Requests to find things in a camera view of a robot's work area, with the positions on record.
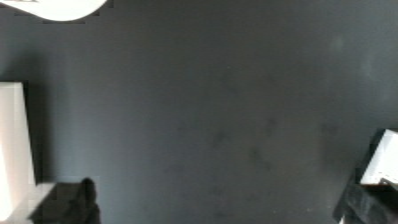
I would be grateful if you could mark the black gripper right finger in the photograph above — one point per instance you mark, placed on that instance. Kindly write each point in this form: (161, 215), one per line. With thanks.
(367, 204)

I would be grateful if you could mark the white marker tag sheet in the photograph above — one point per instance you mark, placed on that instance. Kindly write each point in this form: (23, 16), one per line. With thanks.
(382, 166)

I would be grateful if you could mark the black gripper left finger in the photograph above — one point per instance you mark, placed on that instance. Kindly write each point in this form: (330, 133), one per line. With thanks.
(67, 206)

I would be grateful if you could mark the white U-shaped fence frame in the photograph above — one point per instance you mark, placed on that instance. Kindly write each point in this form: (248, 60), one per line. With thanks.
(16, 164)

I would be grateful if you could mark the white lamp shade cone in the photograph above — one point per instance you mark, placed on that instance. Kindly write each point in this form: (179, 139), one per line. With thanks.
(56, 10)

